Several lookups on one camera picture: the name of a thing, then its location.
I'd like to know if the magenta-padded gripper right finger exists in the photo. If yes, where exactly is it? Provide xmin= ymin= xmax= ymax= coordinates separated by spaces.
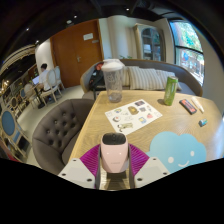
xmin=127 ymin=143 xmax=171 ymax=190

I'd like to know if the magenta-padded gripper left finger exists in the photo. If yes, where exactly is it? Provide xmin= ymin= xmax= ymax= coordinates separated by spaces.
xmin=57 ymin=143 xmax=102 ymax=190

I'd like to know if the pink and black computer mouse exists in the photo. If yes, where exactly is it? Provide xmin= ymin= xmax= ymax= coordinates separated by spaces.
xmin=99 ymin=132 xmax=130 ymax=174

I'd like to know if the blue cloud-shaped mouse pad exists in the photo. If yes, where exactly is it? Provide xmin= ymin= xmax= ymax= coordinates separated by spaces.
xmin=145 ymin=130 xmax=208 ymax=174

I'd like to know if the grey tufted armchair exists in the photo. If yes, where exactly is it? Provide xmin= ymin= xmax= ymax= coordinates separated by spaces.
xmin=31 ymin=98 xmax=96 ymax=176

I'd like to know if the white sticker sheet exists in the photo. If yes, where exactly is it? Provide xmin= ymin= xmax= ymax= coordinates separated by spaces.
xmin=104 ymin=99 xmax=164 ymax=136

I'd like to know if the flat black and red box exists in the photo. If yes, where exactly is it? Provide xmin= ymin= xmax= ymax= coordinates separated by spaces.
xmin=178 ymin=98 xmax=198 ymax=116

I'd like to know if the small blue eraser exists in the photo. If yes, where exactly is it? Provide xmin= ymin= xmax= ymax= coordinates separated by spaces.
xmin=198 ymin=118 xmax=209 ymax=128

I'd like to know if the green drink can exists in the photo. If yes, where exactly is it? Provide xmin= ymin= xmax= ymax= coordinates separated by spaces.
xmin=163 ymin=75 xmax=179 ymax=107

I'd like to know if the clear plastic shaker bottle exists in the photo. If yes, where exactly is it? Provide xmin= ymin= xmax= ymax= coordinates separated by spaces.
xmin=100 ymin=58 xmax=126 ymax=104

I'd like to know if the white tube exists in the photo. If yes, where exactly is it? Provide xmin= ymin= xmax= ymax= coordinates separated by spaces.
xmin=190 ymin=95 xmax=205 ymax=114

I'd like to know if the striped cushion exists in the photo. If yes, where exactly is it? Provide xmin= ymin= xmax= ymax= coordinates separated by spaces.
xmin=121 ymin=65 xmax=161 ymax=91
xmin=156 ymin=69 xmax=183 ymax=92

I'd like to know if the black backpack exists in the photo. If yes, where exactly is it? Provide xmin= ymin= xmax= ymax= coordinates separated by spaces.
xmin=88 ymin=61 xmax=105 ymax=91

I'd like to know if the group of white chairs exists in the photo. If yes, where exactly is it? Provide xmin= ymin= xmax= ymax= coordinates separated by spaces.
xmin=39 ymin=65 xmax=64 ymax=104

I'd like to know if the blue-backed chair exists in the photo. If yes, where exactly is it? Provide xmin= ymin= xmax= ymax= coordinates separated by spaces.
xmin=0 ymin=108 xmax=28 ymax=158

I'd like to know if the person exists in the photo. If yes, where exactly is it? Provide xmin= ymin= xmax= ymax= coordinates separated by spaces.
xmin=37 ymin=63 xmax=51 ymax=93

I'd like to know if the grey curved sofa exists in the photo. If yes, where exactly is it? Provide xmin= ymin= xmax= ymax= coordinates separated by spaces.
xmin=79 ymin=58 xmax=204 ymax=101

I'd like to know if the brown wooden door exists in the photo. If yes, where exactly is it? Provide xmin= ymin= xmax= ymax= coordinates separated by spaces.
xmin=49 ymin=19 xmax=104 ymax=89

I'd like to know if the cabinet with glass door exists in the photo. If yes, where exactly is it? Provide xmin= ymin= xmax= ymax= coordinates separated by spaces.
xmin=133 ymin=22 xmax=166 ymax=63

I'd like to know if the large glass window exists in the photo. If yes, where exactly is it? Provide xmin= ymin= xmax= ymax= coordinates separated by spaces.
xmin=169 ymin=20 xmax=205 ymax=86

